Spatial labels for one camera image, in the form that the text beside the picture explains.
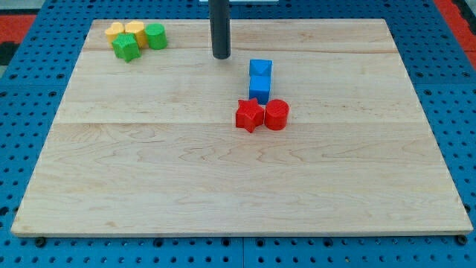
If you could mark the yellow heart block right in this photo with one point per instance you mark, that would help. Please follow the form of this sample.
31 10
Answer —
137 30

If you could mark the blue triangular prism block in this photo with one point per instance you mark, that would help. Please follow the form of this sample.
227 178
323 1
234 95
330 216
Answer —
260 67

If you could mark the green star block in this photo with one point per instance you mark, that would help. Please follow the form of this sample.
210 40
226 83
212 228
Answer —
126 47

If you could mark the light wooden board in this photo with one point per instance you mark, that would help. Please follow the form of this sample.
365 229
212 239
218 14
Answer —
150 148

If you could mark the blue cube block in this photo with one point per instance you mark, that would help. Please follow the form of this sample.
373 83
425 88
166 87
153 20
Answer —
260 88

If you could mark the green cylinder block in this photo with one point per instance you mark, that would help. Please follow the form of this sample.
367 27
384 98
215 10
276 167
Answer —
156 36

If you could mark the yellow heart block left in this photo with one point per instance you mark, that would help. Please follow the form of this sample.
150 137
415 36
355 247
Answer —
111 33

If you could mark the yellow heart block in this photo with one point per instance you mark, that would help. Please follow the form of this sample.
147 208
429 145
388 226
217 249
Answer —
111 33
137 30

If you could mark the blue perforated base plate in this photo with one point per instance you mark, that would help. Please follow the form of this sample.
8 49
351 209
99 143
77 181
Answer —
37 75

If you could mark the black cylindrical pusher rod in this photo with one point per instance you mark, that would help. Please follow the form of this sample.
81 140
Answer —
220 33

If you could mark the red cylinder block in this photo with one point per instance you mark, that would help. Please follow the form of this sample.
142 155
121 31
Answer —
276 114

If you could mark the red star block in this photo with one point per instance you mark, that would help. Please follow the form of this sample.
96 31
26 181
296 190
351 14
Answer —
249 115

